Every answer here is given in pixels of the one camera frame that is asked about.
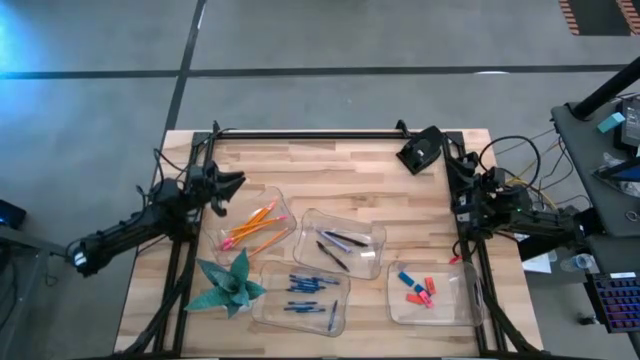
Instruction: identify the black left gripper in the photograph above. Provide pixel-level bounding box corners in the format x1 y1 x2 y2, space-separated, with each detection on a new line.
188 159 247 219

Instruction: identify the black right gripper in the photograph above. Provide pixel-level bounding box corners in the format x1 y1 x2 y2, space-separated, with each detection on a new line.
448 151 506 226

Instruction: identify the clear plastic bin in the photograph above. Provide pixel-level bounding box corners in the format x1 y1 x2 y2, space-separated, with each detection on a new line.
292 208 388 281
251 259 351 338
386 259 485 327
205 185 299 266

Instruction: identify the purple pen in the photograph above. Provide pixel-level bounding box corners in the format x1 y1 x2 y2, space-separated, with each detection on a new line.
316 229 353 254

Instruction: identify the long black pen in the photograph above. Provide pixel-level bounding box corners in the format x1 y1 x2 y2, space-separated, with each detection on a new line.
315 240 351 273

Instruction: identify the short black pen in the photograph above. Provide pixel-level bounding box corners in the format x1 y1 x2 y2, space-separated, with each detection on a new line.
324 230 370 249

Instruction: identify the black hole punch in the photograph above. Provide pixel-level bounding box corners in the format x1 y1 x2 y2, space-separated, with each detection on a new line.
395 124 446 176

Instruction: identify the green artificial plant white pot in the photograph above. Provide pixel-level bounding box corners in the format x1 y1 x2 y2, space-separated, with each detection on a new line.
183 248 268 320

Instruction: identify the dark grey side desk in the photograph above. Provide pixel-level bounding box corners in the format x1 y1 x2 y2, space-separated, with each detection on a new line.
549 92 640 239

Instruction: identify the black desk beam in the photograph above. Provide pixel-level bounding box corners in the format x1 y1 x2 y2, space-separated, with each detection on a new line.
517 206 607 263

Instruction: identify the clear plastic bottle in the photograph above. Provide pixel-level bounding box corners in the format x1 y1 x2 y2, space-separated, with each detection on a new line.
558 252 596 274

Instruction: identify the teal box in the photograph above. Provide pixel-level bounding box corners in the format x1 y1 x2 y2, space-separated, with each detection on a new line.
596 111 627 135

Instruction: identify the black pole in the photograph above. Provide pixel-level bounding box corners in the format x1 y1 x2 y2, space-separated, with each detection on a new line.
571 56 640 121

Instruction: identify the dark tablet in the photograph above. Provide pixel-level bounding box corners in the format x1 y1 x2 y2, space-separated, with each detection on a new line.
594 157 640 184

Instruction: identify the black box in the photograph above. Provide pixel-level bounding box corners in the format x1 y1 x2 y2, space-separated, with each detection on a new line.
613 94 640 151

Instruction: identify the striped floor mat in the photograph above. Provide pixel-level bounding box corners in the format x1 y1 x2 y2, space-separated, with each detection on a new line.
557 0 640 37

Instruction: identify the backlit black keyboard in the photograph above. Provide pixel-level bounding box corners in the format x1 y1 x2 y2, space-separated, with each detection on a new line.
583 271 640 335

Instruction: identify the grey side bench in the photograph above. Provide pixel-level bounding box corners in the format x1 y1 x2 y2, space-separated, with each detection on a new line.
0 223 81 360

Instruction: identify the black device blue light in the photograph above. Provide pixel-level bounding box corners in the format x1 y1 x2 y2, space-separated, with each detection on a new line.
0 198 28 230

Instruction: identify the long black table cable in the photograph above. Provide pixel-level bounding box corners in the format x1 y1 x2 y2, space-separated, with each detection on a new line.
197 127 236 149

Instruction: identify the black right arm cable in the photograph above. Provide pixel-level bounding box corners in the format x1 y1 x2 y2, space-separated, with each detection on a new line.
478 134 544 191

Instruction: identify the black aluminium table frame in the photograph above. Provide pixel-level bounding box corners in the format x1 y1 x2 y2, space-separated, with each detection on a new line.
119 119 539 360

